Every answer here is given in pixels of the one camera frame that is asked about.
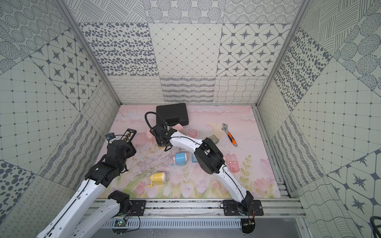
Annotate black charging board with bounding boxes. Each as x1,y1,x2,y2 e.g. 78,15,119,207
121,129,137,142

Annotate black plastic tool case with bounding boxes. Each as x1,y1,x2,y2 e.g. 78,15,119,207
156,103,189,127

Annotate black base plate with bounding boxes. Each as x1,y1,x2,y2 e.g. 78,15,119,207
129,199,146,217
222,200,264,216

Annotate pink transparent tray back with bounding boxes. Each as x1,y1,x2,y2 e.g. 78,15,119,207
187,129,198,138

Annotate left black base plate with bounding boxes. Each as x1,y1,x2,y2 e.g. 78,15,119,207
129,199,146,217

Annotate pink pencil sharpener back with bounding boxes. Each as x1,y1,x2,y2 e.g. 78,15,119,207
172,124,184,133

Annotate pink pencil sharpener front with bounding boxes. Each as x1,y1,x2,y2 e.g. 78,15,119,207
146,130,155,146

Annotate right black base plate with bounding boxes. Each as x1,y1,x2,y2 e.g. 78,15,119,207
222,200,264,216

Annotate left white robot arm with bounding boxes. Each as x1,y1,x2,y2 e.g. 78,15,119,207
38,139,137,238

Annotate blue transparent tray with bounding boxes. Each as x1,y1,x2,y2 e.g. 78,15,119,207
191,154,198,163

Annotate blue pencil sharpener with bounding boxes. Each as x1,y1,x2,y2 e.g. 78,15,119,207
172,152,188,166

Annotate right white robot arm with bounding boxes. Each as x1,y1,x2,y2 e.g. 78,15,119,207
149,124,255,216

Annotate aluminium mounting rail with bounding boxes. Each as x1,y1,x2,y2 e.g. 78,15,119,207
102,198,307,230

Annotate pink pencil sharpener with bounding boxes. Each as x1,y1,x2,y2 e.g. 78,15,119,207
172,124,184,133
146,130,155,146

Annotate yellow pencil sharpener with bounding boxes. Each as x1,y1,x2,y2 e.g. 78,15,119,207
147,172,166,187

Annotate grey transparent tray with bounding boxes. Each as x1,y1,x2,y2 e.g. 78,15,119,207
208,135,219,144

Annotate orange handled adjustable wrench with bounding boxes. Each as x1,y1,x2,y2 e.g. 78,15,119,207
222,123,238,147

